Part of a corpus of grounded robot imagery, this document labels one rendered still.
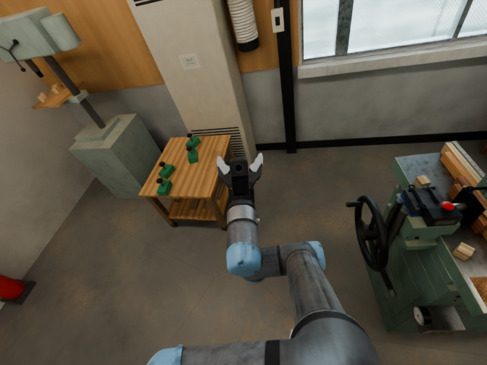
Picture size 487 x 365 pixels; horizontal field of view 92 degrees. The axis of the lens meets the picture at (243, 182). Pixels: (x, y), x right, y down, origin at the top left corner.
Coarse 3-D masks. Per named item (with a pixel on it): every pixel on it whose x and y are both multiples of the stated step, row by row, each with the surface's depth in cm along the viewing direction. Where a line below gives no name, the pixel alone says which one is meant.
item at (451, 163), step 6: (444, 156) 93; (450, 156) 91; (444, 162) 93; (450, 162) 90; (456, 162) 89; (450, 168) 91; (456, 168) 88; (462, 168) 87; (456, 174) 88; (462, 174) 85; (468, 180) 83; (474, 186) 81
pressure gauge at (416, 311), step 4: (416, 308) 85; (420, 308) 83; (424, 308) 83; (416, 312) 85; (420, 312) 82; (424, 312) 82; (428, 312) 81; (416, 316) 86; (420, 316) 82; (424, 316) 81; (428, 316) 81; (416, 320) 85; (424, 320) 81; (428, 320) 81; (420, 324) 83; (424, 324) 81; (428, 324) 81
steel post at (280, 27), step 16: (288, 0) 146; (272, 16) 151; (288, 16) 152; (288, 32) 159; (288, 48) 167; (288, 64) 176; (288, 80) 185; (288, 96) 195; (288, 112) 207; (288, 128) 220; (288, 144) 234
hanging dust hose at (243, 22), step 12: (228, 0) 143; (240, 0) 141; (240, 12) 145; (252, 12) 149; (240, 24) 151; (252, 24) 152; (240, 36) 156; (252, 36) 156; (240, 48) 163; (252, 48) 161
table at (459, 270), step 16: (400, 160) 100; (416, 160) 98; (432, 160) 96; (400, 176) 98; (416, 176) 93; (432, 176) 92; (448, 176) 90; (464, 224) 78; (400, 240) 84; (416, 240) 80; (432, 240) 79; (448, 240) 75; (464, 240) 75; (480, 240) 74; (448, 256) 74; (480, 256) 71; (448, 272) 75; (464, 272) 69; (480, 272) 68; (464, 288) 68; (480, 304) 64
